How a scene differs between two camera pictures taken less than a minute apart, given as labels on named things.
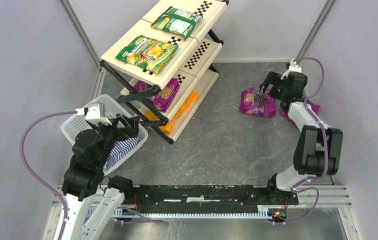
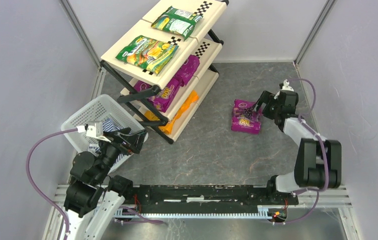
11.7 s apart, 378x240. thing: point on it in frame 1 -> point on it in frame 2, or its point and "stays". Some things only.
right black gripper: x=275 y=84 -> x=263 y=105
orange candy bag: x=166 y=128 stays
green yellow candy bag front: x=148 y=53 stays
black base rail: x=205 y=199 stays
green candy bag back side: x=178 y=21 stays
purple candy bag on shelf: x=161 y=101 stays
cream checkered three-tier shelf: x=160 y=60 stays
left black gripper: x=122 y=126 -> x=122 y=139
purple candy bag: x=313 y=107 -> x=244 y=119
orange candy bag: x=193 y=97 stays
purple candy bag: x=253 y=102 -> x=188 y=70
